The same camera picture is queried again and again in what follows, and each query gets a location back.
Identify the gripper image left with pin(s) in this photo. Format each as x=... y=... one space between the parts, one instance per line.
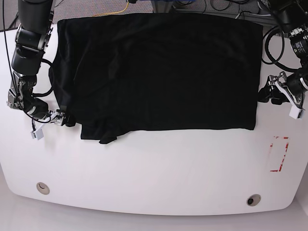
x=39 y=112

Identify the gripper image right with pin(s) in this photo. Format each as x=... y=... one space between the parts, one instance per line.
x=282 y=88

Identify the black t-shirt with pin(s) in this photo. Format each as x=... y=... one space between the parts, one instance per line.
x=157 y=71

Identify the black robot arm image left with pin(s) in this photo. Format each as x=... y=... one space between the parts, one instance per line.
x=31 y=40

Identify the red tape rectangle marking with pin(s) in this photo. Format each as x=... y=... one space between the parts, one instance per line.
x=277 y=153

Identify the left table grommet hole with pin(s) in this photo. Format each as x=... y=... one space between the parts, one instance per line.
x=43 y=188

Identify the table grommet hole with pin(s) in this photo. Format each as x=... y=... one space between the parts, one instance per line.
x=43 y=188
x=253 y=200

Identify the right table grommet hole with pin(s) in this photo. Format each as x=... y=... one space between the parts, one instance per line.
x=253 y=200

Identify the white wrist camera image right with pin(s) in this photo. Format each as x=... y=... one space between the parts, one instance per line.
x=295 y=112

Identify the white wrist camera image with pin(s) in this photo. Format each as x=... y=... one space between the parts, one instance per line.
x=37 y=134
x=295 y=112

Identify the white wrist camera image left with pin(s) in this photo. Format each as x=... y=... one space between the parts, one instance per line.
x=37 y=134

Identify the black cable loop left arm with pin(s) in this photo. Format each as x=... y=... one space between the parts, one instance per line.
x=278 y=52

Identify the aluminium frame stand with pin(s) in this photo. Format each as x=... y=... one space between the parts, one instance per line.
x=162 y=6

